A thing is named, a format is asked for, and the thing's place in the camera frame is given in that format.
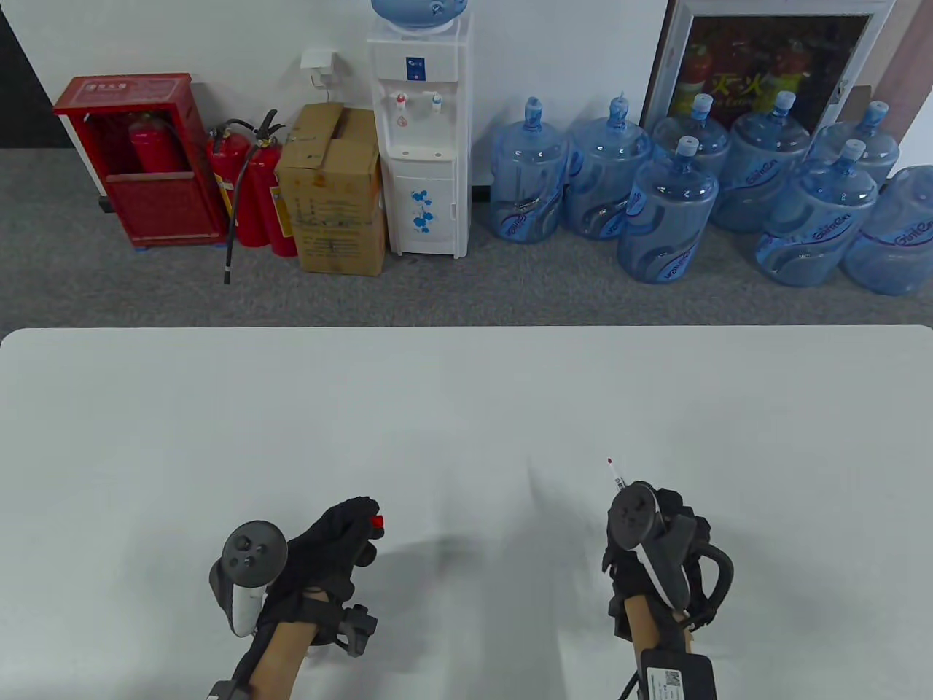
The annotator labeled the person's left hand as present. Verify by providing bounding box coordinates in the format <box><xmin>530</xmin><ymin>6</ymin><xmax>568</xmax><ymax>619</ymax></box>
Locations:
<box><xmin>255</xmin><ymin>497</ymin><xmax>385</xmax><ymax>646</ymax></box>

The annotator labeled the person's right hand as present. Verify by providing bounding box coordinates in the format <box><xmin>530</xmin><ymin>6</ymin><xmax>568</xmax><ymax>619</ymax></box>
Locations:
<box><xmin>603</xmin><ymin>481</ymin><xmax>714</xmax><ymax>642</ymax></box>

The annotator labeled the person's left forearm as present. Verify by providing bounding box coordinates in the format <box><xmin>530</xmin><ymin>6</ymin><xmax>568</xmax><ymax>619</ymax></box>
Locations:
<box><xmin>232</xmin><ymin>620</ymin><xmax>318</xmax><ymax>700</ymax></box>

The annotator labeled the person's right forearm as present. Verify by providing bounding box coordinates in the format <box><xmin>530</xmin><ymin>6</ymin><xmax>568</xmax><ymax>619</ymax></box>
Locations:
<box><xmin>623</xmin><ymin>594</ymin><xmax>693</xmax><ymax>661</ymax></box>

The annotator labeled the grey controller with black loop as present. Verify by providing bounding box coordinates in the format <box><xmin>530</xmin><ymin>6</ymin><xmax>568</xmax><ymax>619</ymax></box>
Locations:
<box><xmin>210</xmin><ymin>520</ymin><xmax>378</xmax><ymax>658</ymax></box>
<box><xmin>607</xmin><ymin>481</ymin><xmax>733</xmax><ymax>629</ymax></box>

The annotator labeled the group of blue water jugs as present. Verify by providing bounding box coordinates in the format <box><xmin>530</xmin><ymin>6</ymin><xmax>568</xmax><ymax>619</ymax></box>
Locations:
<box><xmin>488</xmin><ymin>91</ymin><xmax>933</xmax><ymax>296</ymax></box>

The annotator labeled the brown cardboard box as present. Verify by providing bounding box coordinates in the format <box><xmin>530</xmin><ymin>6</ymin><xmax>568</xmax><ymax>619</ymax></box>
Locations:
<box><xmin>275</xmin><ymin>102</ymin><xmax>387</xmax><ymax>276</ymax></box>

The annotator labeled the red fire extinguisher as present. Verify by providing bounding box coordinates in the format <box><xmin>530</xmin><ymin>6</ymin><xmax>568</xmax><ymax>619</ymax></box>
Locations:
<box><xmin>244</xmin><ymin>109</ymin><xmax>300</xmax><ymax>258</ymax></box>
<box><xmin>206</xmin><ymin>119</ymin><xmax>285</xmax><ymax>287</ymax></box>
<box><xmin>129</xmin><ymin>113</ymin><xmax>183</xmax><ymax>174</ymax></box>

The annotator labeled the red fire extinguisher cabinet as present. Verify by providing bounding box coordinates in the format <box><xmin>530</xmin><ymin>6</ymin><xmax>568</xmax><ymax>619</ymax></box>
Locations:
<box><xmin>52</xmin><ymin>73</ymin><xmax>228</xmax><ymax>251</ymax></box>

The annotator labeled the white water dispenser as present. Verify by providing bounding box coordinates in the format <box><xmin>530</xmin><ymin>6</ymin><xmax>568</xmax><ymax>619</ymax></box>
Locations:
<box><xmin>367</xmin><ymin>13</ymin><xmax>475</xmax><ymax>260</ymax></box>

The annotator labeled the white framed fire cabinet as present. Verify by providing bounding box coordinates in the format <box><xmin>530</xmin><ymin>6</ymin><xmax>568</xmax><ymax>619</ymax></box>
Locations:
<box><xmin>641</xmin><ymin>0</ymin><xmax>896</xmax><ymax>139</ymax></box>

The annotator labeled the light brown door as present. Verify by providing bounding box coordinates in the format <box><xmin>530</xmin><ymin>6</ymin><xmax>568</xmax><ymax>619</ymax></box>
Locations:
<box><xmin>871</xmin><ymin>0</ymin><xmax>933</xmax><ymax>147</ymax></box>

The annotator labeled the inverted blue dispenser bottle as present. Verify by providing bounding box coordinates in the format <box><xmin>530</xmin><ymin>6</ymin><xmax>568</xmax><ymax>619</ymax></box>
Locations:
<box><xmin>371</xmin><ymin>0</ymin><xmax>469</xmax><ymax>31</ymax></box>

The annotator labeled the white wall socket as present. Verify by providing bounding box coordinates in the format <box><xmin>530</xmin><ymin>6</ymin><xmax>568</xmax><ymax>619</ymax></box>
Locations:
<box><xmin>300</xmin><ymin>48</ymin><xmax>336</xmax><ymax>90</ymax></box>

